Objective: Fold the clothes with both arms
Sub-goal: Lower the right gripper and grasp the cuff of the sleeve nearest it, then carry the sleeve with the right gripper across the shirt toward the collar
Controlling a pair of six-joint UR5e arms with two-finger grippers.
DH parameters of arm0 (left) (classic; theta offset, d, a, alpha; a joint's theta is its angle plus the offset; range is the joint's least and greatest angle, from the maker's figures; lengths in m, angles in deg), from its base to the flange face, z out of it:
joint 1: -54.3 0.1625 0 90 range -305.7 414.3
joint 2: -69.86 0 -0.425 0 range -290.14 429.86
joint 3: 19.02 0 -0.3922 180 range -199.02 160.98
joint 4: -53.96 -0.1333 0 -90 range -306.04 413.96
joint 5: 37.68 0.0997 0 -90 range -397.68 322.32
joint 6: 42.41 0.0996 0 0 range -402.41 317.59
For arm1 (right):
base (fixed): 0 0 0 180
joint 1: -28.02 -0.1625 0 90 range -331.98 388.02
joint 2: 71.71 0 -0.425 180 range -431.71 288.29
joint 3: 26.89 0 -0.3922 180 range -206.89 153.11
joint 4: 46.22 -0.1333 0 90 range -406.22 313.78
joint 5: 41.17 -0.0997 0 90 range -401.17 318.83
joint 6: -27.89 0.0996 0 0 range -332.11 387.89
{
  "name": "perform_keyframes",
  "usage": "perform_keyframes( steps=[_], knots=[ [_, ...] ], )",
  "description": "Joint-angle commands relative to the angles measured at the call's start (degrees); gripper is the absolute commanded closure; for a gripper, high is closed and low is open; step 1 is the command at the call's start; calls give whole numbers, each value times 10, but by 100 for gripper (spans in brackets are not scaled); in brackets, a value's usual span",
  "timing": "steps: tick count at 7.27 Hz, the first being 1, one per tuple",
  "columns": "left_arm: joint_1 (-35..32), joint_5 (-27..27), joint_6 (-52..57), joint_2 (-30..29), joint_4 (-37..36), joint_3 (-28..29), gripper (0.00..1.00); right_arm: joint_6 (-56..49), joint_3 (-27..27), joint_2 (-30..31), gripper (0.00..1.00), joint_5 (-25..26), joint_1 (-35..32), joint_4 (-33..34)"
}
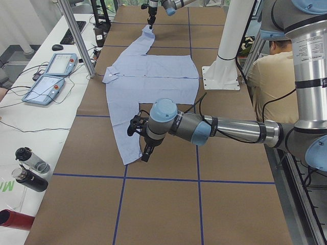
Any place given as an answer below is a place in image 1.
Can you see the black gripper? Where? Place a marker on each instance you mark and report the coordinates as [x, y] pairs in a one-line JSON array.
[[152, 11], [150, 142]]

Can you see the light blue striped shirt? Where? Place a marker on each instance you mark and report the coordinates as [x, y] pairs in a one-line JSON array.
[[138, 78]]

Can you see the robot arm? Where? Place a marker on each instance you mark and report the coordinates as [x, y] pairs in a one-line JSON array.
[[304, 23], [169, 6]]

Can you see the upper teach pendant tablet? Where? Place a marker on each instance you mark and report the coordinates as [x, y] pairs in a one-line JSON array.
[[61, 64]]

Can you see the teach pendant tablet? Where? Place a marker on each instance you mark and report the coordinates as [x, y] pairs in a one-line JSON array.
[[61, 64], [44, 90]]

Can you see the black computer mouse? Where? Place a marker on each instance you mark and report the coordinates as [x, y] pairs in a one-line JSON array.
[[57, 47]]

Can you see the lower teach pendant tablet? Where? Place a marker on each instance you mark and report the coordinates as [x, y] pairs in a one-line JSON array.
[[44, 90]]

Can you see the clear bottle black lid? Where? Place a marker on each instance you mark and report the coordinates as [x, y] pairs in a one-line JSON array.
[[27, 157]]

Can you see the black water bottle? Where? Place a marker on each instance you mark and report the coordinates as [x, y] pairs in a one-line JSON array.
[[29, 179]]

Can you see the black smartphone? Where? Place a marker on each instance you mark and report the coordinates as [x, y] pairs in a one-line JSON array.
[[37, 75]]

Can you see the person in beige shirt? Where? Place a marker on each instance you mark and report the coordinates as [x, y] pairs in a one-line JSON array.
[[271, 84]]

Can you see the red bottle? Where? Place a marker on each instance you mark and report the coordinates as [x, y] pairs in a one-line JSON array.
[[16, 220]]

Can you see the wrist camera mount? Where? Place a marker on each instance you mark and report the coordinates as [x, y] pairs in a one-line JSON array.
[[137, 125]]

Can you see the aluminium frame post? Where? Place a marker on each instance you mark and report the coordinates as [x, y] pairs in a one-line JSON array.
[[76, 33]]

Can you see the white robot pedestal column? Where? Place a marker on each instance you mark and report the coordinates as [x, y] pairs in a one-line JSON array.
[[223, 72]]

